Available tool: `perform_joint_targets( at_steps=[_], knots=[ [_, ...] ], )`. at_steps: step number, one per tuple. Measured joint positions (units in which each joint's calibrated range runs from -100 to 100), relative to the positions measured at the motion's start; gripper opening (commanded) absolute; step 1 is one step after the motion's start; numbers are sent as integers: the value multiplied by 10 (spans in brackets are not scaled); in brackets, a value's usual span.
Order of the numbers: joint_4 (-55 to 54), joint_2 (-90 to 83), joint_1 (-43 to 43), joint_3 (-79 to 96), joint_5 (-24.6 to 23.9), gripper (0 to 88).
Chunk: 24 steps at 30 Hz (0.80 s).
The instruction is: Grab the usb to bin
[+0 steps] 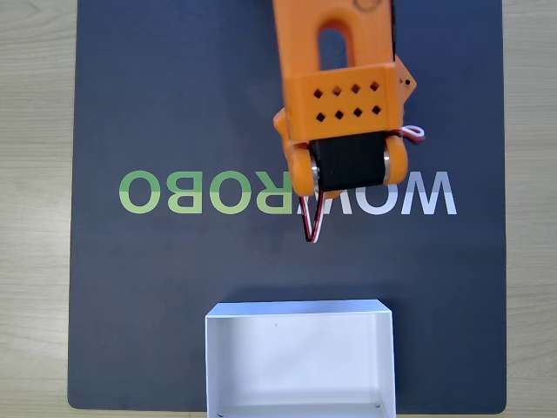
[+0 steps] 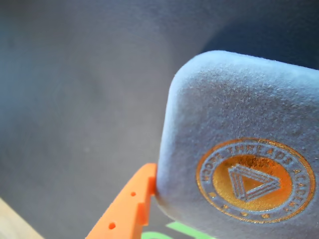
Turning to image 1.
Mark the dark mat with WOWROBO print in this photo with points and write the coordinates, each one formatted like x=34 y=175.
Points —
x=174 y=283

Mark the white open cardboard box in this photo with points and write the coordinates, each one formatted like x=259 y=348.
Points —
x=300 y=361

